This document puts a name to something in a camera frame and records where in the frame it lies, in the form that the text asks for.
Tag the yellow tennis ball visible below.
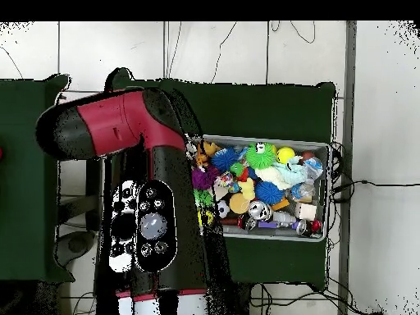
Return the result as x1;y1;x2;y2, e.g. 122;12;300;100
276;146;296;165

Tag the mint green cloth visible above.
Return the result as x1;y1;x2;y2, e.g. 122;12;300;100
273;156;309;188

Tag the dark green tablecloth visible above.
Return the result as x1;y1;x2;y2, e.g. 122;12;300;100
0;74;75;284
103;67;337;291

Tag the green spiky puffer toy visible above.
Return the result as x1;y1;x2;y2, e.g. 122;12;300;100
244;141;277;170

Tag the grey rounded stand base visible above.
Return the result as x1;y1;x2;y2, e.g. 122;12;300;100
54;230;97;267

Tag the grey floor strip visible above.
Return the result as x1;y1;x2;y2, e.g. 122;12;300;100
337;21;358;315

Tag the black cable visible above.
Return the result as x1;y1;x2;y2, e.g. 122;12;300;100
331;178;420;203

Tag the plain blue puffer ball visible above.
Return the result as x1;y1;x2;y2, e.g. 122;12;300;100
253;180;284;206

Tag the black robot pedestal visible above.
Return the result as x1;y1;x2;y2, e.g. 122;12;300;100
229;281;253;315

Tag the black stand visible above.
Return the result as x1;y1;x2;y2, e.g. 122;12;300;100
58;159;104;232

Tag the metal mesh bin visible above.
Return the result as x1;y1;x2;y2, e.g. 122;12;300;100
188;134;332;243

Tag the small soccer ball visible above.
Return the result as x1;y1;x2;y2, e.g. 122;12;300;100
217;199;231;219

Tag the purple spiky monster toy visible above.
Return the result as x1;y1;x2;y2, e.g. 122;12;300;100
191;165;220;191

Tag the blue puffer ball with eyes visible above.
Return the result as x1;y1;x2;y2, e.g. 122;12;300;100
210;147;240;173

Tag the yellow smiley ball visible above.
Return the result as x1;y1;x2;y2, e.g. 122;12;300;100
197;209;215;228

